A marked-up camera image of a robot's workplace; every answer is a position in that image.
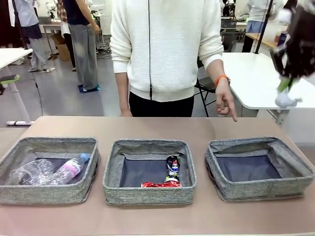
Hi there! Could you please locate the white paper ball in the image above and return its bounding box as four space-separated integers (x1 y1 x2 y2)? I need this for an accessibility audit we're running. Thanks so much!
274 90 304 109

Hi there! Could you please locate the wooden top bench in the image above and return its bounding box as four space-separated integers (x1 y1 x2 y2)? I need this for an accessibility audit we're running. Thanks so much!
245 31 284 49

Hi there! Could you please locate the person's left hand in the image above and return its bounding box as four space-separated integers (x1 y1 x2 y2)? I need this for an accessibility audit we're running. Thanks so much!
215 80 239 123

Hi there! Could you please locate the person in light blue shirt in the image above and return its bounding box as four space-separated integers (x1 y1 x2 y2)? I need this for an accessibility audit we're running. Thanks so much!
13 0 49 72

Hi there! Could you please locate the white table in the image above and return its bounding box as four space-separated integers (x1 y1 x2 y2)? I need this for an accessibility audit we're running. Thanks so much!
0 48 34 127
196 52 315 124

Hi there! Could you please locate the person in wide grey trousers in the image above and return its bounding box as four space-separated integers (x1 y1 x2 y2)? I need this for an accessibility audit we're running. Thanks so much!
61 0 101 91

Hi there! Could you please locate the person's right forearm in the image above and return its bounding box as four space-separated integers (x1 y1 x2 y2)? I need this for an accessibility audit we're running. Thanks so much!
114 71 131 113

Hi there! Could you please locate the crushed red soda can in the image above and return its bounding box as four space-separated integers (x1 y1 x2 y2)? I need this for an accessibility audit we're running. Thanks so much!
141 181 183 189

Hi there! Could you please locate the blue liquid bottle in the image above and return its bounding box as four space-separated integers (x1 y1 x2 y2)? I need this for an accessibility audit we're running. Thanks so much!
275 29 288 50

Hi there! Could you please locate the person in white shirt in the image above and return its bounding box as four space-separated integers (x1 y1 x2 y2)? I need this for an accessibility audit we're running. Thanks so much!
242 0 284 53

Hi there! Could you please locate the person's left forearm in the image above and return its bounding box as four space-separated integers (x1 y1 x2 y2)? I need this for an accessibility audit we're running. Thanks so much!
206 59 228 81

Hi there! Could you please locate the thin black floor cable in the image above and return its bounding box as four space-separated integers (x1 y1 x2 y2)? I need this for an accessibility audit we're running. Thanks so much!
28 55 44 116

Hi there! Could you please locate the person in white sweater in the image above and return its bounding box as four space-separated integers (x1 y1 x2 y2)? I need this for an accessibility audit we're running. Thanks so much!
110 0 224 118

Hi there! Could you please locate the grey metal table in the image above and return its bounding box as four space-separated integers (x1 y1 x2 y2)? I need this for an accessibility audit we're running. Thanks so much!
220 23 247 52

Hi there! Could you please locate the black stand pole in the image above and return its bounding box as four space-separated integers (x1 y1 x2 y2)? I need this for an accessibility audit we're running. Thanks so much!
11 0 30 50
252 0 274 54

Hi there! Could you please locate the thin black hanging cord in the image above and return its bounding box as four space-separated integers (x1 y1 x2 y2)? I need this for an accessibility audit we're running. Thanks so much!
147 0 154 100

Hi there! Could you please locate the wooden top table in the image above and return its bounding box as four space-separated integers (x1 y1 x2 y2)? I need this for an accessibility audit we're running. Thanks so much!
37 21 62 55

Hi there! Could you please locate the grey fabric basket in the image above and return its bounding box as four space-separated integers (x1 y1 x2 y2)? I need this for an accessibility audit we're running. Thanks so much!
102 139 198 206
205 135 315 203
0 136 101 205

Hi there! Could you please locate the clear pink-label water bottle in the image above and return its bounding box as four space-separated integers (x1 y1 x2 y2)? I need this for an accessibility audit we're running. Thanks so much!
50 152 91 185

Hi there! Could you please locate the crushed black soda can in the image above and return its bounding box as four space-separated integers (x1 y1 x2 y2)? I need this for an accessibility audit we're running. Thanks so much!
165 154 182 184

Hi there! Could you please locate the cardboard box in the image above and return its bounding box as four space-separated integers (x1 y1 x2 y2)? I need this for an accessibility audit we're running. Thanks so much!
50 33 71 61

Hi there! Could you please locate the orange wristband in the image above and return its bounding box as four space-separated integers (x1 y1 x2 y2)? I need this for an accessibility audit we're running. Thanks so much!
214 74 231 87

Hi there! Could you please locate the person in plaid shirt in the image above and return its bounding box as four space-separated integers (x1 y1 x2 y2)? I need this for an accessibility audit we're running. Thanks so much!
55 0 76 71

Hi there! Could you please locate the black plastic crate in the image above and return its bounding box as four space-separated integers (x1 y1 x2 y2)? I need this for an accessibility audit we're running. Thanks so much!
220 19 238 29

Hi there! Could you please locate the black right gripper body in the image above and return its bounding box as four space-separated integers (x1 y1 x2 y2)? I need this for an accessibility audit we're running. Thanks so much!
287 2 315 51

